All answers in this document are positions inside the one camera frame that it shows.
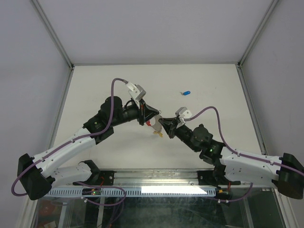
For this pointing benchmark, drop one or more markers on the white slotted cable duct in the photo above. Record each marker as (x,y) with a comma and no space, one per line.
(145,191)

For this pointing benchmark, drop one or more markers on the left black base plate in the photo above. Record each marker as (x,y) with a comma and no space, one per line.
(102,177)

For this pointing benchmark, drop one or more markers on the aluminium mounting rail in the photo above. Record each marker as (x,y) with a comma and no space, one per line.
(145,177)

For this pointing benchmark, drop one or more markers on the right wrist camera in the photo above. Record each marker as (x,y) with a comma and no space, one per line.
(182,114)

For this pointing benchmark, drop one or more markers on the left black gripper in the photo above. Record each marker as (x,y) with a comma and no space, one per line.
(143,117)

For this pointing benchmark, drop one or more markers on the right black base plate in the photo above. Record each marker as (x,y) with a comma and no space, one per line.
(207,178)

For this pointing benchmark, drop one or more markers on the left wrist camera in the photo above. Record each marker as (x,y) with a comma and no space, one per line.
(136,92)

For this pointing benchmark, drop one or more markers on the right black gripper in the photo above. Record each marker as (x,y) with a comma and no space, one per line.
(166,125)

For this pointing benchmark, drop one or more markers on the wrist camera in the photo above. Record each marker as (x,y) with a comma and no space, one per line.
(182,114)
(136,92)

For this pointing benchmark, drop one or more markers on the red handle keyring holder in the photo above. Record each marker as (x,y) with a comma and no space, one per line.
(155,124)

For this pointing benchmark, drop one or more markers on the blue tag key far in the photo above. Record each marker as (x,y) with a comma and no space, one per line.
(185,93)

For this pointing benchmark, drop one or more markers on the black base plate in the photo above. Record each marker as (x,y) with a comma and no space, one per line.
(102,177)
(207,178)

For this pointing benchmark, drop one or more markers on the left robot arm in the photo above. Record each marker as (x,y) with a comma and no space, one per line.
(40,173)

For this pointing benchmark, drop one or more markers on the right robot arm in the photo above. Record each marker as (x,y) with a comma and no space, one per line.
(284,173)

